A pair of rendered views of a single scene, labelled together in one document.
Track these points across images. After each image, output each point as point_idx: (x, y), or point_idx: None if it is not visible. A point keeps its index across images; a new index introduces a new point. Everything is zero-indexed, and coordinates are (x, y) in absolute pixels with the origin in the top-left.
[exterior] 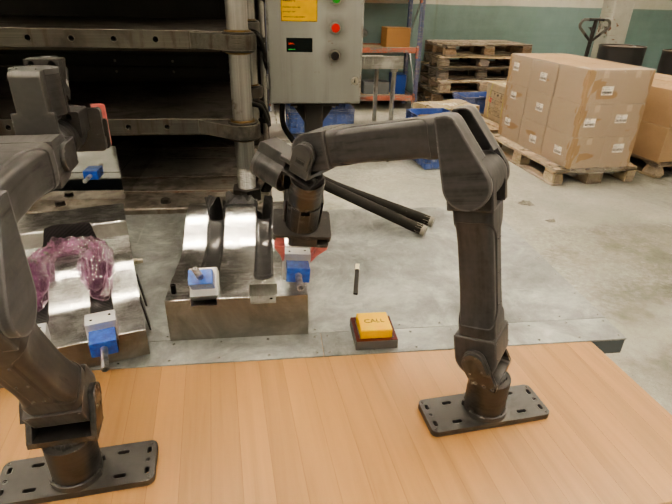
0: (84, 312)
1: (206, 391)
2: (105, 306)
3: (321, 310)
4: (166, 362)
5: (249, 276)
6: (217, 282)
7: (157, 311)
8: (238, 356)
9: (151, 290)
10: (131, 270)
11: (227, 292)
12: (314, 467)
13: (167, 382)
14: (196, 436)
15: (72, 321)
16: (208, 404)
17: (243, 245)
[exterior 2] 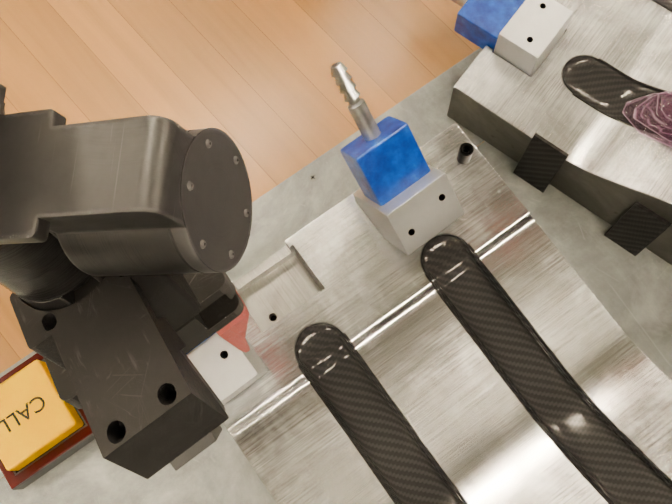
0: (625, 61)
1: (271, 97)
2: (614, 106)
3: (205, 452)
4: (396, 113)
5: (351, 323)
6: (368, 205)
7: (563, 232)
8: (280, 200)
9: (660, 294)
10: (662, 191)
11: (349, 228)
12: (14, 60)
13: (352, 78)
14: (216, 17)
15: (613, 27)
16: (246, 75)
17: (501, 482)
